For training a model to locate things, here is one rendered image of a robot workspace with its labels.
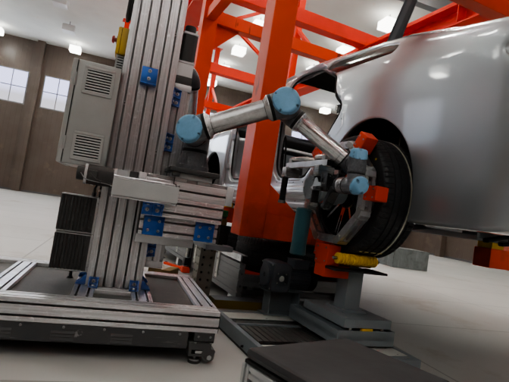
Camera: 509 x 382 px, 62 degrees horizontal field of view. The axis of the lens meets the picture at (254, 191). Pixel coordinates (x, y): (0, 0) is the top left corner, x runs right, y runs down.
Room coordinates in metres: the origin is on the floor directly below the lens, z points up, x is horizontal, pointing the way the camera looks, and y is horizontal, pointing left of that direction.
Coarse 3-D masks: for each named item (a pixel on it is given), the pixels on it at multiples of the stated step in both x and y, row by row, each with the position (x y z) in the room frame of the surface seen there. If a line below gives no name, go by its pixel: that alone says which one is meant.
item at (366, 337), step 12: (300, 312) 2.45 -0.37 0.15; (312, 312) 2.43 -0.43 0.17; (312, 324) 2.32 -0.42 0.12; (324, 324) 2.22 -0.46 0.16; (336, 324) 2.23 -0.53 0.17; (324, 336) 2.21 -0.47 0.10; (336, 336) 2.12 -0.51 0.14; (348, 336) 2.14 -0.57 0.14; (360, 336) 2.17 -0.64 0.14; (372, 336) 2.20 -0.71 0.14; (384, 336) 2.23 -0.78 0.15
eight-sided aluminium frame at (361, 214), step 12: (348, 144) 2.20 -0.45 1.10; (312, 168) 2.51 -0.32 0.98; (372, 168) 2.07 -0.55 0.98; (372, 180) 2.06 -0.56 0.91; (360, 204) 2.05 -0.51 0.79; (312, 216) 2.46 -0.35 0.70; (360, 216) 2.05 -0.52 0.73; (312, 228) 2.42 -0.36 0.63; (348, 228) 2.11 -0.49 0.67; (360, 228) 2.12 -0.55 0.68; (324, 240) 2.29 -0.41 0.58; (336, 240) 2.18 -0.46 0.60; (348, 240) 2.18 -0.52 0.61
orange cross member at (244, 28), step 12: (228, 24) 4.52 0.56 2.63; (240, 24) 4.57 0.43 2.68; (252, 24) 4.62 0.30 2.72; (216, 36) 4.53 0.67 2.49; (228, 36) 4.58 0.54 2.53; (252, 36) 4.67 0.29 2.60; (300, 48) 4.87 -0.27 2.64; (312, 48) 4.93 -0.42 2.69; (324, 48) 5.00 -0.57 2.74; (324, 60) 5.03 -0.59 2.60
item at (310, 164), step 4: (320, 160) 2.08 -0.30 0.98; (324, 160) 2.04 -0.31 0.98; (328, 160) 2.02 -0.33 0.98; (332, 160) 2.03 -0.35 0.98; (288, 164) 2.39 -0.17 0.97; (292, 164) 2.34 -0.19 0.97; (296, 164) 2.30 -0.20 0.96; (300, 164) 2.26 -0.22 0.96; (304, 164) 2.21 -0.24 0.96; (308, 164) 2.18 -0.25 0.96; (312, 164) 2.14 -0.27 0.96; (324, 164) 2.04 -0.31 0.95; (328, 164) 2.02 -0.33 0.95; (296, 168) 2.35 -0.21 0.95
